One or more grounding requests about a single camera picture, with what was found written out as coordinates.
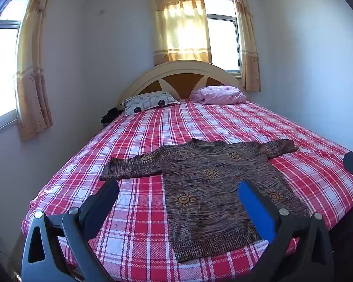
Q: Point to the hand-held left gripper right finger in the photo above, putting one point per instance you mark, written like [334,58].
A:
[257,211]

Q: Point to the side wall window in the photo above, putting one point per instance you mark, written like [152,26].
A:
[3,64]

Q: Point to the white patterned pillow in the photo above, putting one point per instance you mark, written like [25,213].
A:
[148,101]

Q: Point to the dark cloth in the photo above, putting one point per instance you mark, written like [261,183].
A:
[111,115]

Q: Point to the window behind headboard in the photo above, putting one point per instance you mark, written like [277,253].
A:
[223,41]

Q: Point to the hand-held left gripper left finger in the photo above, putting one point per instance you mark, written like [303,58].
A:
[103,208]

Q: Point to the bed with red plaid sheet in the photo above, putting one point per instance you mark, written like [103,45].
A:
[141,211]

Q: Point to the narrow yellow curtain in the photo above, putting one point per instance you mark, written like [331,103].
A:
[247,41]

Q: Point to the wide yellow curtain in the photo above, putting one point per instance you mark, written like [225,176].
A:
[179,26]

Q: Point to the pink pillow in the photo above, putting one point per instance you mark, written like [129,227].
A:
[220,95]

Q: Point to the brown knitted sweater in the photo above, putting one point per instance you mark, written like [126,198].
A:
[211,188]

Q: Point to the long yellow curtain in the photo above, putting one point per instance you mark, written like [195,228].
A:
[32,73]

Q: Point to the cream and wood headboard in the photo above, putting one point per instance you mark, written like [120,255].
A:
[179,75]

